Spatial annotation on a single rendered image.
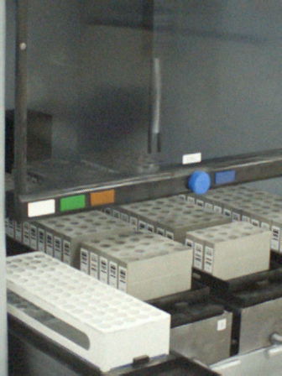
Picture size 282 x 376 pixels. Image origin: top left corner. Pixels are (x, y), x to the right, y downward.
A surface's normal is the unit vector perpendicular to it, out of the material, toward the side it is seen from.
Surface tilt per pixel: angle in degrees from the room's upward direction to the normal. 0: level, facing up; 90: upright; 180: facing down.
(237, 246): 90
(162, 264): 90
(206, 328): 90
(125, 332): 90
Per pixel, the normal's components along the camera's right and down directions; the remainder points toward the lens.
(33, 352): -0.79, 0.14
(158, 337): 0.61, 0.22
